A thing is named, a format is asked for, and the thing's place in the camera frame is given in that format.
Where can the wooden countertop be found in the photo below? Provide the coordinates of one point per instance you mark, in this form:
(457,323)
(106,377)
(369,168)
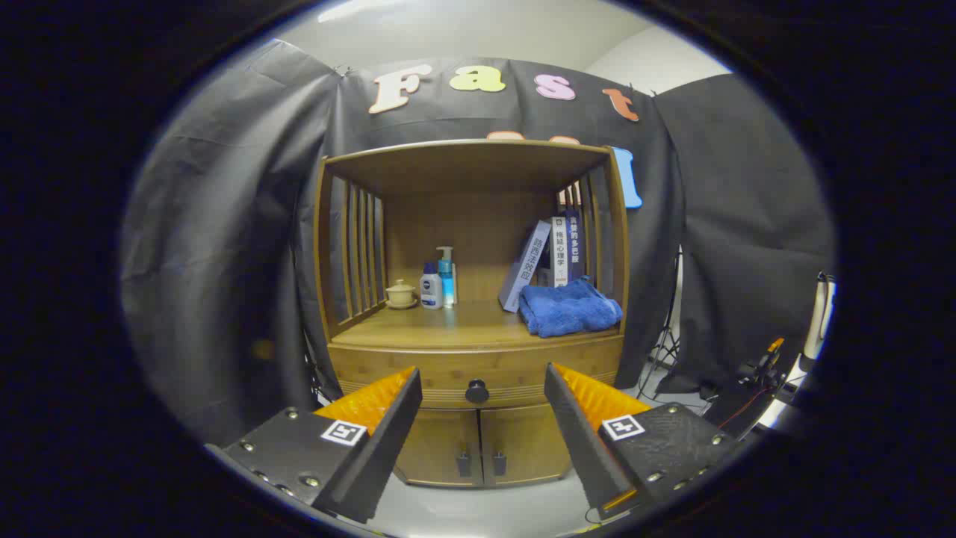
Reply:
(463,325)

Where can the wooden cabinet door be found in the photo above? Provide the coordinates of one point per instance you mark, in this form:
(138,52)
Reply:
(441,448)
(523,444)

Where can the dark blue book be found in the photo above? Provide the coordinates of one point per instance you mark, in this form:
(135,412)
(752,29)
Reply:
(575,250)

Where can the black round drawer knob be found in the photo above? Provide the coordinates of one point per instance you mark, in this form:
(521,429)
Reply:
(477,391)

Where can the wooden cabinet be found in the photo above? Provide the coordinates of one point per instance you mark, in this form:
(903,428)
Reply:
(463,217)

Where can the black light stand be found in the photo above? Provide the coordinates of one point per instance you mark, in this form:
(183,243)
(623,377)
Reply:
(664,345)

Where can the black backdrop cloth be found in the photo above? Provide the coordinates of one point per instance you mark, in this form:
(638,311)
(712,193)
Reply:
(224,224)

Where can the white lotion bottle blue cap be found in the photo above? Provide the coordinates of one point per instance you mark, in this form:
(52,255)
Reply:
(431,291)

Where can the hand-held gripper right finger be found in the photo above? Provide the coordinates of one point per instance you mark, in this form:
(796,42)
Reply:
(579,441)

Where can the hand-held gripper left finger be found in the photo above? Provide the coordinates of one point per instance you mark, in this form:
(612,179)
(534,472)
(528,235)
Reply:
(388,441)

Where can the white panel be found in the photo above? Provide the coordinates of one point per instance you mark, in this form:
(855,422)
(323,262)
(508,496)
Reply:
(818,314)

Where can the blue folded towel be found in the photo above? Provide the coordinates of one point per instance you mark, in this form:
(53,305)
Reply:
(567,310)

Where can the blue pump bottle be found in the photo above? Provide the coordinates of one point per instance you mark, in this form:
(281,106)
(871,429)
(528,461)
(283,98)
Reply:
(447,280)

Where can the beige lidded cup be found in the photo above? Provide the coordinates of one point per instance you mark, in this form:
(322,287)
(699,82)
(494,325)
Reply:
(401,294)

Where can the black orange device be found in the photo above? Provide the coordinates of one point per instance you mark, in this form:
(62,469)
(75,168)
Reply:
(771,355)

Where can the wooden drawer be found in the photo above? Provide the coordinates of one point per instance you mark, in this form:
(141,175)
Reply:
(403,366)

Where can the lavender book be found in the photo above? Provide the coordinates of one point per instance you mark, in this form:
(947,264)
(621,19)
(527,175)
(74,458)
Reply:
(523,269)

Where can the white spine book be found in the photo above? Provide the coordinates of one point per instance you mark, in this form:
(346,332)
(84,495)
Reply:
(559,254)

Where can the dark equipment stand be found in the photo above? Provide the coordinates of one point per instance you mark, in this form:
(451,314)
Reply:
(736,415)

